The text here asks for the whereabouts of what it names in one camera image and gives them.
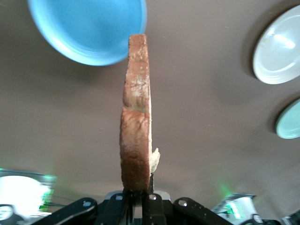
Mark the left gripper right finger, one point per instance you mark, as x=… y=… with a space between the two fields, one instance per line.
x=154 y=208

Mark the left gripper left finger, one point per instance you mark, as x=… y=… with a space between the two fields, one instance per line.
x=116 y=208

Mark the toasted brown bread slice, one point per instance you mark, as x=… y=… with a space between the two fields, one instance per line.
x=136 y=117

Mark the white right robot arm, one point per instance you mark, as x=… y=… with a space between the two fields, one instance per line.
x=246 y=202

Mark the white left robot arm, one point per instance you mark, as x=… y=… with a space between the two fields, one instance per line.
x=18 y=194

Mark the mint green round plate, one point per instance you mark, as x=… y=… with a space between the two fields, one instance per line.
x=290 y=122

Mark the blue round plate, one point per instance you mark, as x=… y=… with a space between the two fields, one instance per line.
x=89 y=30

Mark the beige round plate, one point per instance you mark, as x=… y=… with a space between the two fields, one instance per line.
x=279 y=49

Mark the brown table cover sheet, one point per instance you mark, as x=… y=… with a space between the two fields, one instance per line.
x=211 y=117

